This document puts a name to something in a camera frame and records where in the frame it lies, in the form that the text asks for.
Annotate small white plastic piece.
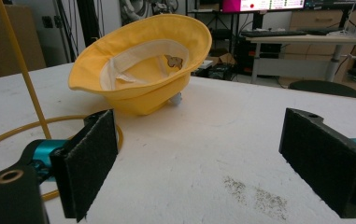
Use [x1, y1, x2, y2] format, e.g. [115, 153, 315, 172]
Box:
[167, 92, 183, 106]

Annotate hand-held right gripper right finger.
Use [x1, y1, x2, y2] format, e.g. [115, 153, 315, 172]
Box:
[278, 107, 356, 219]

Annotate black keyboard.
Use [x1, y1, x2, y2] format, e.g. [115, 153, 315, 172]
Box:
[240, 29, 308, 39]

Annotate yellow metal hat stand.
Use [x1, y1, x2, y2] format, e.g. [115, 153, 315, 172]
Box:
[0, 0, 124, 202]

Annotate black round stool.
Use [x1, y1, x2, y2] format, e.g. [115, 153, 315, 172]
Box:
[289, 79, 356, 99]

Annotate brown cardboard panel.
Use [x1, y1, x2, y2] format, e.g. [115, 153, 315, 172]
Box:
[0, 3, 48, 82]

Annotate yellow bucket hat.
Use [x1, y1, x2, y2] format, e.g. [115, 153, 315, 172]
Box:
[67, 13, 213, 117]

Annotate computer monitor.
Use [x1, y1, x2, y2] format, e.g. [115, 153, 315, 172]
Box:
[221, 0, 306, 14]

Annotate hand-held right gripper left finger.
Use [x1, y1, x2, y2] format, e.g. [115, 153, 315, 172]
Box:
[50, 108, 120, 223]

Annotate white office desk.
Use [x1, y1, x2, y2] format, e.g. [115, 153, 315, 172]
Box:
[246, 34, 356, 84]

